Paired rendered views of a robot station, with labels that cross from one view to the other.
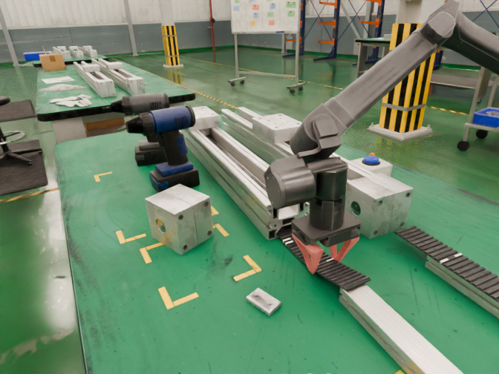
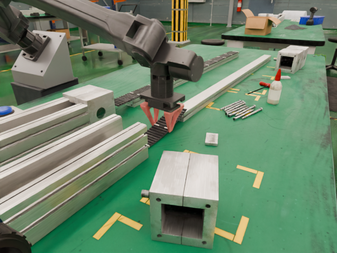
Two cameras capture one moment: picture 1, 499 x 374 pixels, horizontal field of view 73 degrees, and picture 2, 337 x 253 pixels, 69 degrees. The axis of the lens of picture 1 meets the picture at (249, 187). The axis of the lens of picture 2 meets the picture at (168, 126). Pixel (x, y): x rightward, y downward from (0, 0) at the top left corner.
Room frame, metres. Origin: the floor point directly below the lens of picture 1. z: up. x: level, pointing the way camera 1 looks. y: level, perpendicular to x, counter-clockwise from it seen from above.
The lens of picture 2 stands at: (0.79, 0.37, 1.10)
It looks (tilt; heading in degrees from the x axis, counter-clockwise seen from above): 28 degrees down; 237
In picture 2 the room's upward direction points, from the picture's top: straight up
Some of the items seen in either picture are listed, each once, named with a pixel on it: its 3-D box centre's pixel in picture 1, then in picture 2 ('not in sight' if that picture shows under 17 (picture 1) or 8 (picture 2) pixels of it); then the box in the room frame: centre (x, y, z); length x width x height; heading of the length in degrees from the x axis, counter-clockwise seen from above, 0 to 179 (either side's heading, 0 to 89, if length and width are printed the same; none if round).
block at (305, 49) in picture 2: not in sight; (293, 56); (-0.46, -0.38, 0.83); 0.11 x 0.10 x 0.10; 111
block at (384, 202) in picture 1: (380, 202); (88, 107); (0.64, -0.28, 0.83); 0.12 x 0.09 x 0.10; 113
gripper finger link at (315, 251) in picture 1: (318, 248); (166, 114); (0.48, -0.12, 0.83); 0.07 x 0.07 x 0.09; 24
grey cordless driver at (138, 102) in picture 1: (140, 130); not in sight; (1.06, 0.34, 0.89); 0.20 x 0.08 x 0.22; 106
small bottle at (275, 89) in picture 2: not in sight; (276, 86); (0.07, -0.09, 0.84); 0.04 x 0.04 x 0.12
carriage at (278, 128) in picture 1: (278, 131); not in sight; (1.05, -0.10, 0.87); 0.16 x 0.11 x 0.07; 23
